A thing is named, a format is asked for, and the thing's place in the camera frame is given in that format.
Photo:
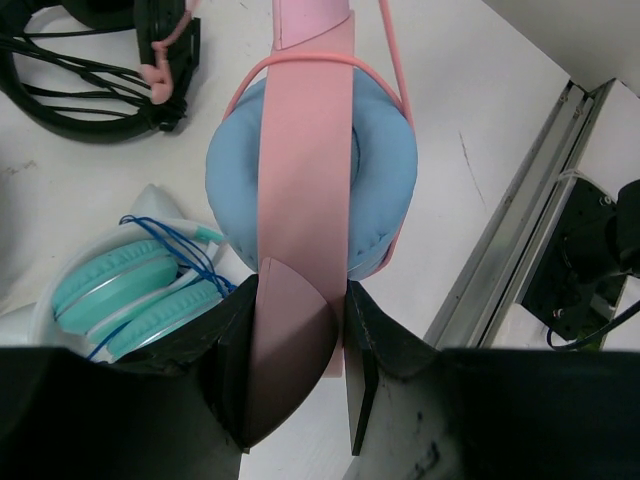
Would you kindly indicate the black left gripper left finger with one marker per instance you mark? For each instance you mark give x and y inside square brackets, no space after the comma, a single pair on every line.
[171,410]

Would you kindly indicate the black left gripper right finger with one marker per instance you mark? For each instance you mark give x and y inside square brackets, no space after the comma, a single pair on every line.
[419,413]

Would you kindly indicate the pink and blue cat-ear headphones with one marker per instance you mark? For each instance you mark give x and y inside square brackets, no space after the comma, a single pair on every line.
[310,178]

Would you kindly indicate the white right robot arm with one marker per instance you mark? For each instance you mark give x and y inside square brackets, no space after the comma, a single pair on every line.
[592,251]

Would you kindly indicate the teal cat-ear headphones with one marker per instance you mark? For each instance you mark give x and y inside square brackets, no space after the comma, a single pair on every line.
[147,277]

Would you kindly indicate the small black headphones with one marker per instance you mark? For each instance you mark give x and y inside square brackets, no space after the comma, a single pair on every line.
[122,103]

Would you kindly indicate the aluminium front rail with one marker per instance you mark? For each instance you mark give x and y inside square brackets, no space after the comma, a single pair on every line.
[489,282]

